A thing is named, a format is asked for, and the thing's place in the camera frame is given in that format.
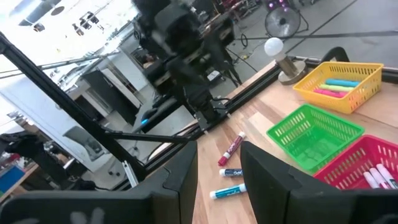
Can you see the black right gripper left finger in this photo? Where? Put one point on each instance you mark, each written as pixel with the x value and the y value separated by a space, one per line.
pixel 174 199

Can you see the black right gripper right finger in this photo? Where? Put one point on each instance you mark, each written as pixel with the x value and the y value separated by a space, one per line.
pixel 280 202

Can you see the teal Expo marker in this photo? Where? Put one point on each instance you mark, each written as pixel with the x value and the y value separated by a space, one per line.
pixel 228 191

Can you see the red marker cap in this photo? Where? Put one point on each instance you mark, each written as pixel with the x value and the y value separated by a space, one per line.
pixel 231 148

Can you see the pink slim marker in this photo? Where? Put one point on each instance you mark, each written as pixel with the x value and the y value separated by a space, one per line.
pixel 378 178
pixel 370 180

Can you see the purple slim marker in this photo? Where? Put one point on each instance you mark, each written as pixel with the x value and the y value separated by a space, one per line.
pixel 387 174

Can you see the light green highlighter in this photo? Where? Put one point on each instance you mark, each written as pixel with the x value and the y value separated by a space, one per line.
pixel 335 88

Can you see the teal highlighter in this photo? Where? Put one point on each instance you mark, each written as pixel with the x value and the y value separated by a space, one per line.
pixel 342 82

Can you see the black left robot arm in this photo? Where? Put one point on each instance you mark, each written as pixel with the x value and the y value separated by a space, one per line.
pixel 199 102

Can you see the green plastic basket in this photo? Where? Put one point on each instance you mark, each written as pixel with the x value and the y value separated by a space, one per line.
pixel 311 149

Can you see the red plastic basket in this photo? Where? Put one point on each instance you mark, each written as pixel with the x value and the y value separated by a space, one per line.
pixel 345 174

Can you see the bulb lamp with brass base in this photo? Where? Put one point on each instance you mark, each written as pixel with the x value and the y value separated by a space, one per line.
pixel 287 67

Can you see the yellow plastic basket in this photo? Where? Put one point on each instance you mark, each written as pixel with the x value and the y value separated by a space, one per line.
pixel 367 93

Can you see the blue storage bin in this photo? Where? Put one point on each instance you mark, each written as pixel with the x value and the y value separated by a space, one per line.
pixel 9 179

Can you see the dark background desk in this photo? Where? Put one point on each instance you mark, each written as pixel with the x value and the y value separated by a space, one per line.
pixel 224 31

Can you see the round floor fan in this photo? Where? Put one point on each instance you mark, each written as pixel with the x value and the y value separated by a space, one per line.
pixel 282 21

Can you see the silver metal bracket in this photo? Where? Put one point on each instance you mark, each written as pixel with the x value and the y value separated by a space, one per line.
pixel 130 174

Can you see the black frame strut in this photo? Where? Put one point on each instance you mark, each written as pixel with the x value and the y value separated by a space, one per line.
pixel 149 137

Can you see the black table edge rail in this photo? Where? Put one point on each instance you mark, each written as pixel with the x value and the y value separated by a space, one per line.
pixel 248 90

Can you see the black gantry post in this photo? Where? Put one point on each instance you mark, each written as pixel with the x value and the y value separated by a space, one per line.
pixel 62 99

